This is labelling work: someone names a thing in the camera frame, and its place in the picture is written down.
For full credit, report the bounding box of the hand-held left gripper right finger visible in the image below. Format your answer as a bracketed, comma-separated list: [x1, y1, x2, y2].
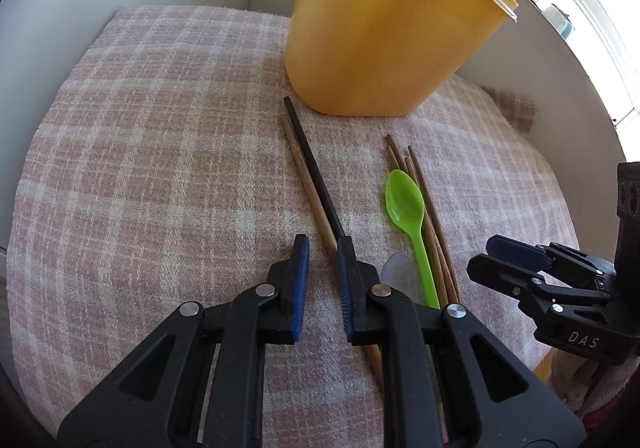
[336, 238, 586, 448]

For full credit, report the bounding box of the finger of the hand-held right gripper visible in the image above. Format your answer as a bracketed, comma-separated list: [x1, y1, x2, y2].
[486, 235, 613, 279]
[466, 253, 613, 324]

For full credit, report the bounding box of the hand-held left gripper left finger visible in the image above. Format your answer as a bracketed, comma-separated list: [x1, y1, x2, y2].
[57, 234, 311, 448]

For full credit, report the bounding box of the translucent grey spoon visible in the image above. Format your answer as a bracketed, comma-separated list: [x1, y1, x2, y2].
[381, 253, 426, 304]

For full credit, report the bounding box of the green plastic spoon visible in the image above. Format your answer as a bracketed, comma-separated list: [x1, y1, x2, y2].
[384, 169, 442, 310]

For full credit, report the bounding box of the black chopstick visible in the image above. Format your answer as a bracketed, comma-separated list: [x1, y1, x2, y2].
[283, 96, 351, 249]

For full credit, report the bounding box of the yellow plastic container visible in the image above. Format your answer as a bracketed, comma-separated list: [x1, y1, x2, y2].
[284, 0, 519, 118]

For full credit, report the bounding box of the white cloth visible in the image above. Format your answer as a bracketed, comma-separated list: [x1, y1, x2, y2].
[550, 353, 640, 429]

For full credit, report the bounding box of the pink checked cloth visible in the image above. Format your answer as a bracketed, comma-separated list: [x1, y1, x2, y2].
[7, 5, 581, 448]

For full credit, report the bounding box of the teal pot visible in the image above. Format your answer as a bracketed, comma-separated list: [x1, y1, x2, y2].
[542, 3, 573, 39]

